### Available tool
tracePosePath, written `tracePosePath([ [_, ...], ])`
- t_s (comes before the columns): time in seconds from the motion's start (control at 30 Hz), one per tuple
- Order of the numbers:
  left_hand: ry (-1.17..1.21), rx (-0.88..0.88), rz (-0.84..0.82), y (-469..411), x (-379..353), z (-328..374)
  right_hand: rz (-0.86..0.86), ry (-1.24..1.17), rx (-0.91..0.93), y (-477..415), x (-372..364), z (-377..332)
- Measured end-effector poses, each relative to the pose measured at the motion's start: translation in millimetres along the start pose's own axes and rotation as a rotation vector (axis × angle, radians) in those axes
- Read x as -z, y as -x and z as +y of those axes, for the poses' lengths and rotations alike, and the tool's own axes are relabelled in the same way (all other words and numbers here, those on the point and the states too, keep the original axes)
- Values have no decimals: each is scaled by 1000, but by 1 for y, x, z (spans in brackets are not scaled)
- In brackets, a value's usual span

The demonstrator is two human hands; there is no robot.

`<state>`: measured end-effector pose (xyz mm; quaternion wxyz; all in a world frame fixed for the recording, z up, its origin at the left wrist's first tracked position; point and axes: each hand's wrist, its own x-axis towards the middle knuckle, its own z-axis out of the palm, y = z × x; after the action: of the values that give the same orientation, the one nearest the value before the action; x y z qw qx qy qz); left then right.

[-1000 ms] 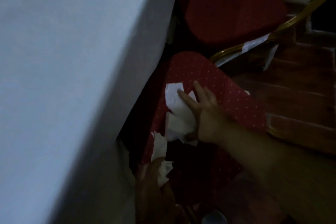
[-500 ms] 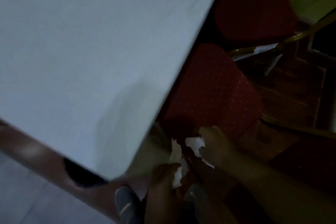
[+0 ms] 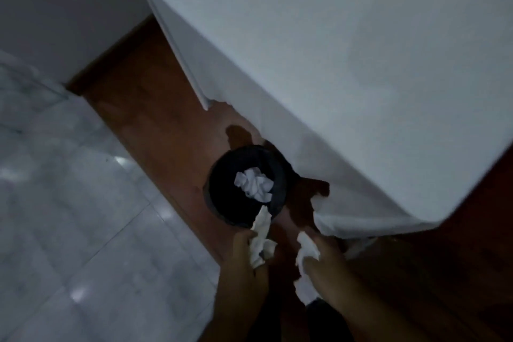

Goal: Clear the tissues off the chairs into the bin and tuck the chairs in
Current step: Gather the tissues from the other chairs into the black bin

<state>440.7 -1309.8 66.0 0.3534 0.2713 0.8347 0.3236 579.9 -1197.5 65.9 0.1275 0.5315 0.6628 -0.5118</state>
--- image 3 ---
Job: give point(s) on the person's right hand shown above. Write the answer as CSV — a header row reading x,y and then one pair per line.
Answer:
x,y
332,273

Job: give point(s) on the person's left hand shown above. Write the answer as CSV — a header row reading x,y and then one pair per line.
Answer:
x,y
240,277

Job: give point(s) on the white napkin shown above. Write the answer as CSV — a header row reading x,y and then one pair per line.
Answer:
x,y
260,233
254,185
306,249

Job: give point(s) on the black waste bin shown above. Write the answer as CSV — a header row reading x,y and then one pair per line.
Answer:
x,y
224,193

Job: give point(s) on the person's right forearm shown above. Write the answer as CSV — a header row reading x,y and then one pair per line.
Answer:
x,y
376,321

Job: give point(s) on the person's dark trousers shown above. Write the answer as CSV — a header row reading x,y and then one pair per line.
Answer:
x,y
328,325

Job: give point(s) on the white tablecloth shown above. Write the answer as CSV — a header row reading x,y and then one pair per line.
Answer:
x,y
320,113

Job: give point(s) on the cloth covered table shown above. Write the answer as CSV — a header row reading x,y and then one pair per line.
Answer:
x,y
360,53

